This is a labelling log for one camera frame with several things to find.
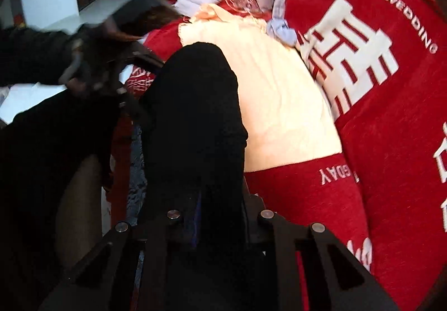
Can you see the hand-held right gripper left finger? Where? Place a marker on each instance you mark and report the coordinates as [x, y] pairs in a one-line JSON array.
[[196, 223]]

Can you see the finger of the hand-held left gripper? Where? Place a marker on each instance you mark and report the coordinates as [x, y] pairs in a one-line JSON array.
[[134, 105], [148, 58]]

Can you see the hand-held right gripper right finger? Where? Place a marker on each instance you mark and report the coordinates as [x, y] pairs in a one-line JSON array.
[[255, 227]]

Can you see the black pants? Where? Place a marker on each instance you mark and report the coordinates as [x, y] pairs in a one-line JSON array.
[[195, 122]]

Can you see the blue-grey leaf-patterned sheet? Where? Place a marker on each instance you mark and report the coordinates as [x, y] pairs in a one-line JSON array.
[[137, 185]]

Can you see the cream fleece blanket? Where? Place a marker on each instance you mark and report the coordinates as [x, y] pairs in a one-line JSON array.
[[279, 105]]

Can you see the red printed blanket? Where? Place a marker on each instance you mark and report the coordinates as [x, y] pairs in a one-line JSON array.
[[384, 157]]

